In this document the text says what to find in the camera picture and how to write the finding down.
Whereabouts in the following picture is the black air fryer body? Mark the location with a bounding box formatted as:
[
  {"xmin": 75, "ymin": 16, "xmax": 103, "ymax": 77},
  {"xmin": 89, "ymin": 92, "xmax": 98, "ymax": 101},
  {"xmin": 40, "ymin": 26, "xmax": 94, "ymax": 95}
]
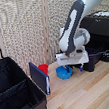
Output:
[{"xmin": 78, "ymin": 9, "xmax": 109, "ymax": 66}]

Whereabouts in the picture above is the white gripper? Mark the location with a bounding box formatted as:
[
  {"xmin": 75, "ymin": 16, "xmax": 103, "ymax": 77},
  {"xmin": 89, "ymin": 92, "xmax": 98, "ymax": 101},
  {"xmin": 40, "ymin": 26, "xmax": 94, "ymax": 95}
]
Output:
[{"xmin": 54, "ymin": 46, "xmax": 92, "ymax": 76}]

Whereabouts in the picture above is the blue plastic bowl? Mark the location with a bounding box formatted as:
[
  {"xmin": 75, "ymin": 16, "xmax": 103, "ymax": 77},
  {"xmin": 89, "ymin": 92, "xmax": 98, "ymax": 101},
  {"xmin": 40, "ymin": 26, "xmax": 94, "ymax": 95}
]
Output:
[{"xmin": 55, "ymin": 64, "xmax": 75, "ymax": 81}]

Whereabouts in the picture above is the dark blue binder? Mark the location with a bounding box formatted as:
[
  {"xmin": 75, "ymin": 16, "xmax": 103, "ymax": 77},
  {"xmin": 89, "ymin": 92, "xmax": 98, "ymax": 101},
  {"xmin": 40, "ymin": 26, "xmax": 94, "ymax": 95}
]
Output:
[{"xmin": 27, "ymin": 59, "xmax": 53, "ymax": 98}]

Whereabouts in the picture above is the red plastic cup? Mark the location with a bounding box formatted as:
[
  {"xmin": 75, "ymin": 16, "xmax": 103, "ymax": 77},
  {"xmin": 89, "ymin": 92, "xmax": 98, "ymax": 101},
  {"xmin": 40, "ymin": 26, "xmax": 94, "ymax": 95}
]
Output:
[{"xmin": 37, "ymin": 63, "xmax": 51, "ymax": 77}]

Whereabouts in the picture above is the beige woven screen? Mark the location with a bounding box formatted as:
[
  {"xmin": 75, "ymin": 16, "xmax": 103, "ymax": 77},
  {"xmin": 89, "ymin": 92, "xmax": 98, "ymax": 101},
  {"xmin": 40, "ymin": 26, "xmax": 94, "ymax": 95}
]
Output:
[{"xmin": 0, "ymin": 0, "xmax": 109, "ymax": 80}]

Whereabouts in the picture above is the black fabric storage box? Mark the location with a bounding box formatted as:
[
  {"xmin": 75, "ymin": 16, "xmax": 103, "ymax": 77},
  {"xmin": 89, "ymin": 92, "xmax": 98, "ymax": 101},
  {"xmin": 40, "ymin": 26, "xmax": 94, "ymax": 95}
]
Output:
[{"xmin": 0, "ymin": 51, "xmax": 49, "ymax": 109}]

